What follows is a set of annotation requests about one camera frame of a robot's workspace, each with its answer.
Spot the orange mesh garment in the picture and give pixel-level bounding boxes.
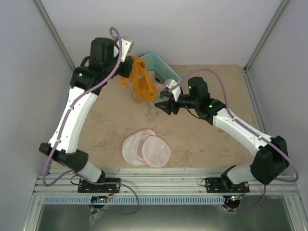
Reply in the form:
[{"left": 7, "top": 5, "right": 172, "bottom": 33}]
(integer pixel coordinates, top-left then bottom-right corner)
[{"left": 119, "top": 55, "right": 157, "bottom": 104}]

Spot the white mesh laundry bag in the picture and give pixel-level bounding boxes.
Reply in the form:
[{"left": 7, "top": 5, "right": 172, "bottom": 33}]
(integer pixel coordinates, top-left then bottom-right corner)
[{"left": 122, "top": 129, "right": 171, "bottom": 168}]

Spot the peach beige bra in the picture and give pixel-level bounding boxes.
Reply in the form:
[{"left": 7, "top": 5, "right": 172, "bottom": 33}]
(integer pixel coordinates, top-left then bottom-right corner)
[{"left": 148, "top": 71, "right": 164, "bottom": 93}]

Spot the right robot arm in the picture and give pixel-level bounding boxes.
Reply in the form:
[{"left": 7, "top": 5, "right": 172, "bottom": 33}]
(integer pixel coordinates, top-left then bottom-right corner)
[{"left": 155, "top": 77, "right": 289, "bottom": 192}]

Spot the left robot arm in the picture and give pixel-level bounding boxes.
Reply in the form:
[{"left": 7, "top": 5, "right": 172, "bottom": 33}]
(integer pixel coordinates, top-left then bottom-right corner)
[{"left": 39, "top": 37, "right": 133, "bottom": 192}]

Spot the teal plastic bin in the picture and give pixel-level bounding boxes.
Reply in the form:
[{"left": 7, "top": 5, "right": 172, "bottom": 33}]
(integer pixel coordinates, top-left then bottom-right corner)
[{"left": 140, "top": 52, "right": 181, "bottom": 107}]

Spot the right circuit board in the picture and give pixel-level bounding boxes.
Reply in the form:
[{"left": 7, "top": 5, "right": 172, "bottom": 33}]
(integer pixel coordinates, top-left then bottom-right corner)
[{"left": 227, "top": 195, "right": 243, "bottom": 203}]

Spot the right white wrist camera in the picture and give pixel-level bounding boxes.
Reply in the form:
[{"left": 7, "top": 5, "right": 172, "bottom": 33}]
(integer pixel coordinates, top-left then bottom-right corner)
[{"left": 164, "top": 79, "right": 181, "bottom": 102}]

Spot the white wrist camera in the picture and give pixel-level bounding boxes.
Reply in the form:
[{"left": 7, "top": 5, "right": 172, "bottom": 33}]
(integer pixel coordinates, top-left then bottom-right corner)
[
  {"left": 164, "top": 79, "right": 181, "bottom": 102},
  {"left": 121, "top": 37, "right": 134, "bottom": 62}
]

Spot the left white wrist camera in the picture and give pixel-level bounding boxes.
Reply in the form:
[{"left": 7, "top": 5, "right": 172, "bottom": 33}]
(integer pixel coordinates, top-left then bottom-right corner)
[{"left": 121, "top": 37, "right": 134, "bottom": 62}]

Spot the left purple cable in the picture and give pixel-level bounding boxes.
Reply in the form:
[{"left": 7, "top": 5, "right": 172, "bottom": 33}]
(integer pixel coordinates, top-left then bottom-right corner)
[{"left": 42, "top": 26, "right": 140, "bottom": 215}]

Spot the purple cable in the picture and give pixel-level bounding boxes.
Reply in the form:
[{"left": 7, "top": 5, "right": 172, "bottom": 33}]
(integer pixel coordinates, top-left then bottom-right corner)
[
  {"left": 168, "top": 68, "right": 300, "bottom": 212},
  {"left": 42, "top": 26, "right": 140, "bottom": 215}
]

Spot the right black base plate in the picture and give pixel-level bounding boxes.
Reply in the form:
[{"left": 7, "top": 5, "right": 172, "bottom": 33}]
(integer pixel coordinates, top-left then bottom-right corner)
[{"left": 203, "top": 178, "right": 250, "bottom": 193}]

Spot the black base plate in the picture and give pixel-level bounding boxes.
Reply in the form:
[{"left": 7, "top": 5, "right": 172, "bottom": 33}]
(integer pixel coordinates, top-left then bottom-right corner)
[
  {"left": 77, "top": 178, "right": 121, "bottom": 194},
  {"left": 203, "top": 178, "right": 250, "bottom": 193}
]

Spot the left frame post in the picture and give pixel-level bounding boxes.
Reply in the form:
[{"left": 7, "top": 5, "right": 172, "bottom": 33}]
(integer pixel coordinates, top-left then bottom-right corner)
[{"left": 33, "top": 0, "right": 76, "bottom": 71}]

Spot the frame post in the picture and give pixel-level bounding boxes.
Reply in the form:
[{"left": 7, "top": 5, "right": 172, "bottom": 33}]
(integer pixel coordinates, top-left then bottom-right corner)
[
  {"left": 243, "top": 0, "right": 291, "bottom": 75},
  {"left": 33, "top": 0, "right": 76, "bottom": 71}
]

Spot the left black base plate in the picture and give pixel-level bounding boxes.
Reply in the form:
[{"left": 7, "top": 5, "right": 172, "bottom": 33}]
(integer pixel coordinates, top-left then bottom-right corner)
[{"left": 77, "top": 178, "right": 121, "bottom": 194}]

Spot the aluminium rail frame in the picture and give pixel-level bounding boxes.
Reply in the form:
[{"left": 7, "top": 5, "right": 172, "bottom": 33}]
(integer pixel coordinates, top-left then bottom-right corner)
[{"left": 22, "top": 168, "right": 308, "bottom": 231}]

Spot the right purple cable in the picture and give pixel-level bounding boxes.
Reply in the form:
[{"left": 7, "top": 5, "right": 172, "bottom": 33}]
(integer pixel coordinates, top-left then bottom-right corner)
[{"left": 168, "top": 68, "right": 300, "bottom": 212}]

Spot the right frame post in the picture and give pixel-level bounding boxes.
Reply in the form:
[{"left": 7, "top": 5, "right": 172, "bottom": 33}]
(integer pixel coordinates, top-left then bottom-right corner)
[{"left": 243, "top": 0, "right": 291, "bottom": 75}]

